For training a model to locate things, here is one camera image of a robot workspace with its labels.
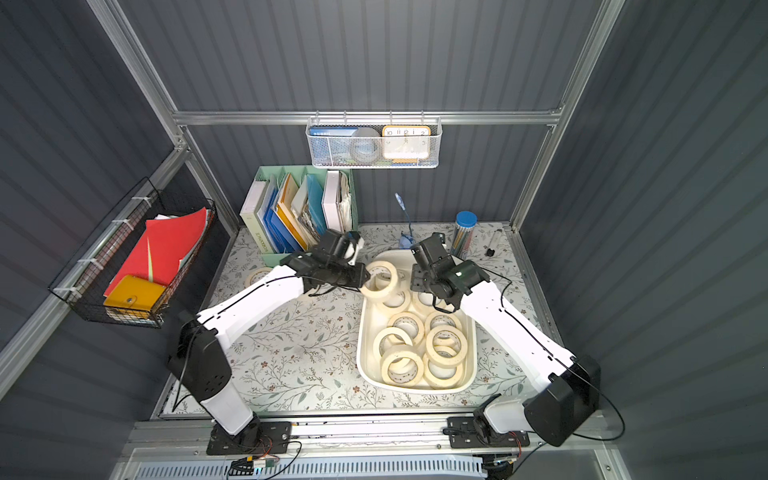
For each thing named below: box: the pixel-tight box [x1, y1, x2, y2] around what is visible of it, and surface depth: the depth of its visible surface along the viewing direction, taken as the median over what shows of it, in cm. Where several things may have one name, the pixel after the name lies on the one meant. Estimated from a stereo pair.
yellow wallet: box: [103, 275, 167, 311], surface depth 65 cm
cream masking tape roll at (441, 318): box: [425, 311, 463, 334], surface depth 93 cm
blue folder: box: [263, 188, 303, 254], surface depth 98 cm
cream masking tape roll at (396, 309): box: [376, 287, 411, 313], surface depth 96 cm
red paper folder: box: [103, 207, 207, 296], surface depth 75 cm
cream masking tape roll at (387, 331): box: [373, 326, 413, 358], surface depth 86 cm
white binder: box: [322, 170, 344, 232], surface depth 96 cm
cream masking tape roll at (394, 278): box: [360, 260, 398, 298], surface depth 82 cm
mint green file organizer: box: [240, 165, 359, 267], surface depth 98 cm
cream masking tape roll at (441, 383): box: [422, 354, 464, 389], surface depth 81 cm
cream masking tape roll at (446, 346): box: [426, 325, 468, 367], surface depth 85 cm
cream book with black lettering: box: [240, 179, 271, 255], surface depth 95 cm
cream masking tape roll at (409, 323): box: [388, 311, 425, 346], surface depth 93 cm
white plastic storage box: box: [357, 249, 477, 395], surface depth 84 cm
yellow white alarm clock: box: [382, 125, 431, 164], surface depth 90 cm
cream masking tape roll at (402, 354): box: [381, 350, 425, 387], surface depth 79 cm
